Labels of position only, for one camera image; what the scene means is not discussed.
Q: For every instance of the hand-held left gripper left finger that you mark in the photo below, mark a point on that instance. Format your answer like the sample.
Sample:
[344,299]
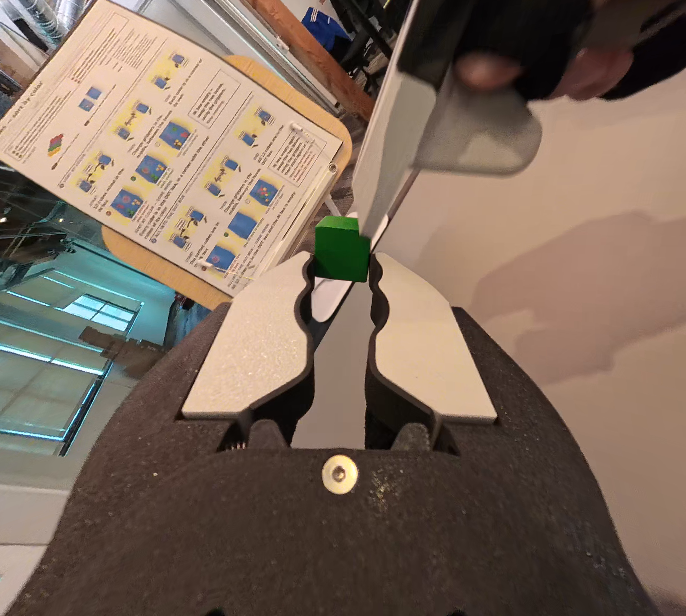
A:
[252,348]

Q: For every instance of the wooden beam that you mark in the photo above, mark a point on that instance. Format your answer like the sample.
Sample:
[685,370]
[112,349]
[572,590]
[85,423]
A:
[278,10]

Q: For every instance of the blue jacket white stripes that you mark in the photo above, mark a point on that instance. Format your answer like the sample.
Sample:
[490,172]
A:
[321,32]

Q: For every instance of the instruction sheet on black board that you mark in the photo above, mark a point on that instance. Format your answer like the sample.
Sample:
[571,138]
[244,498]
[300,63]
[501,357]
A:
[161,144]

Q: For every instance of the black background desk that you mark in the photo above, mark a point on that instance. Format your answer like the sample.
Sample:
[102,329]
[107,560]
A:
[370,51]

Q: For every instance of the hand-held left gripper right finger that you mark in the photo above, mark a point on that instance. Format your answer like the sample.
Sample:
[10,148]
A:
[429,348]

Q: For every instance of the green wooden cube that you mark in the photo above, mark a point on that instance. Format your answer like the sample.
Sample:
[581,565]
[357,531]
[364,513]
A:
[340,257]

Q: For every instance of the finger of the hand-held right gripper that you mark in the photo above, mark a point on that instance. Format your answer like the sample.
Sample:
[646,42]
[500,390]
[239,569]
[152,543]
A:
[391,155]
[482,139]

